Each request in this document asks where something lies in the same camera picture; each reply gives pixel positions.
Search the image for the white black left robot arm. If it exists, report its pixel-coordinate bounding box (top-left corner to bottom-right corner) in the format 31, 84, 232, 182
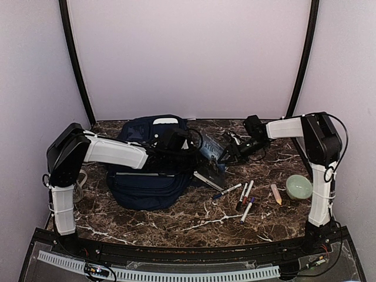
42, 123, 199, 256

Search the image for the white marker purple cap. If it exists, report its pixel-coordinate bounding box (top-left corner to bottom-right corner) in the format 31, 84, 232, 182
240, 197, 255, 224

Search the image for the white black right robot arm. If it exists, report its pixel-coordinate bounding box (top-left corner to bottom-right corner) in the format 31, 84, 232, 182
217, 112, 348, 229

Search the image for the navy blue student backpack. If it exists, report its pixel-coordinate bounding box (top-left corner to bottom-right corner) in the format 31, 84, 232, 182
106, 115, 200, 211

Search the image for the Wuthering Heights dark book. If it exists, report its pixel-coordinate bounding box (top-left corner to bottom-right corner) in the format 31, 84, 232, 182
194, 130, 226, 192

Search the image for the pale green ceramic bowl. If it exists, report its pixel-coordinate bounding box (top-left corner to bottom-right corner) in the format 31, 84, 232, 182
286, 174, 313, 200

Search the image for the black left corner post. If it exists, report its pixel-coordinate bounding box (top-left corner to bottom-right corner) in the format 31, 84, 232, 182
58, 0, 96, 127

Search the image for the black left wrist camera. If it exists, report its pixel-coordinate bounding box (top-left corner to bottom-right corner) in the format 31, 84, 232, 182
161, 127, 188, 151

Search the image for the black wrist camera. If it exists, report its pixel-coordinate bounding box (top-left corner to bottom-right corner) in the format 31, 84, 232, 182
161, 127, 188, 151
243, 115, 265, 137

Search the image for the white marker red cap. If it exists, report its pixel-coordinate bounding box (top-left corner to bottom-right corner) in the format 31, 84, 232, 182
242, 180, 254, 204

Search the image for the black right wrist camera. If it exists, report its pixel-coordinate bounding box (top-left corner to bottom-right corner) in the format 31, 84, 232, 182
243, 115, 265, 137

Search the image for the cream patterned ceramic mug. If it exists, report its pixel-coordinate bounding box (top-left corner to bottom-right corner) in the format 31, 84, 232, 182
73, 169, 88, 203

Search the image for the black front mounting rail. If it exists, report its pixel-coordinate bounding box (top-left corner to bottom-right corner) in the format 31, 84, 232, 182
32, 227, 347, 265

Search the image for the grey slotted cable duct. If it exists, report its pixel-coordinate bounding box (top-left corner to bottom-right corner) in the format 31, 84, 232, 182
37, 250, 280, 281

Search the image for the black right corner post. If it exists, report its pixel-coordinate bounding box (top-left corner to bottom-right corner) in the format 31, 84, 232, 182
286, 0, 320, 117

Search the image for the white marker blue cap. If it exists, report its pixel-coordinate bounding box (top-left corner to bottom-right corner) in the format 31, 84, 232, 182
212, 183, 242, 200

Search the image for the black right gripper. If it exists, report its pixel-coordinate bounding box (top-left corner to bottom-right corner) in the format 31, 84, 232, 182
219, 137, 269, 166

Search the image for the white marker black cap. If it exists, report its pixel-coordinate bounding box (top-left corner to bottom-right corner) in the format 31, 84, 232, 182
236, 182, 248, 212

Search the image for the black corner post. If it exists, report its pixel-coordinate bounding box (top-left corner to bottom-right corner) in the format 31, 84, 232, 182
286, 0, 320, 117
58, 0, 96, 127

